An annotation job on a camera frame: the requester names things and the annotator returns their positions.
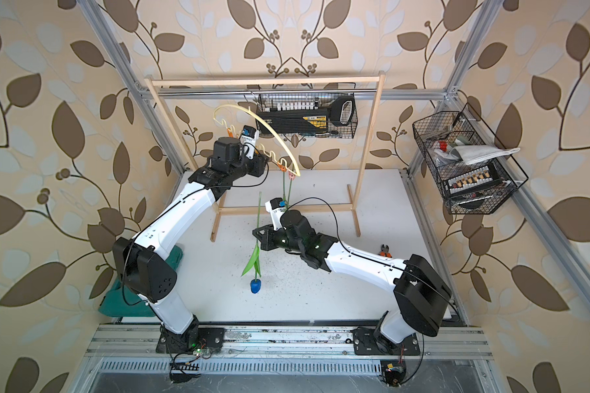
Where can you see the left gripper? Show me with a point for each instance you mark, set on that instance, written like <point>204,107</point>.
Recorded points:
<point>262,163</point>

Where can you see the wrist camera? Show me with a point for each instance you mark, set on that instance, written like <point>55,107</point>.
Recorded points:
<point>276,207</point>
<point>248,139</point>

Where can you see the right wire basket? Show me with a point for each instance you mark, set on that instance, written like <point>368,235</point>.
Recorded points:
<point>437,134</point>

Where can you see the white paper in basket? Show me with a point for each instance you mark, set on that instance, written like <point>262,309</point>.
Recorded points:
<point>475,154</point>

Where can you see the green tool case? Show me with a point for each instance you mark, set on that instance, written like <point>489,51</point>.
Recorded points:
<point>113,299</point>

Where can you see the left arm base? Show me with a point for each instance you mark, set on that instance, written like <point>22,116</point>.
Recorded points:
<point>193,339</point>

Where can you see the blue tulip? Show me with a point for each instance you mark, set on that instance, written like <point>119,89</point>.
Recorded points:
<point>253,264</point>

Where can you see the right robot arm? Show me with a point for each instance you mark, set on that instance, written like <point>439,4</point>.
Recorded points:
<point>422,296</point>

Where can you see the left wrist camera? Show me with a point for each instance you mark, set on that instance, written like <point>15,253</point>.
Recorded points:
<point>248,139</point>

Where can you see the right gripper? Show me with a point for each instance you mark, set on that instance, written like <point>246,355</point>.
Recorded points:
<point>268,241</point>

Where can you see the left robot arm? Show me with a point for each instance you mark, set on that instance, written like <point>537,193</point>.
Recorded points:
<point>204,188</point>

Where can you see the orange black pliers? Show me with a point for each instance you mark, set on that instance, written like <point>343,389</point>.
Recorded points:
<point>384,251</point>

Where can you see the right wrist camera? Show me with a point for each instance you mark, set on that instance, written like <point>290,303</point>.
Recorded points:
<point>276,207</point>

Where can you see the yellow clip hanger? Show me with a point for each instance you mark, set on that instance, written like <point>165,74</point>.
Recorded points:
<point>291,163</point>

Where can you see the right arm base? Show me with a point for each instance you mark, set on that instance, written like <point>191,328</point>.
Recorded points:
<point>367,341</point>

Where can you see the bit set box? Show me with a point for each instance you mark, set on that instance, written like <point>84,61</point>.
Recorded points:
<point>472,181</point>

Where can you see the white tulip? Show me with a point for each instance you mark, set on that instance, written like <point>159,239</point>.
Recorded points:
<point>284,178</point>
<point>290,187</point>

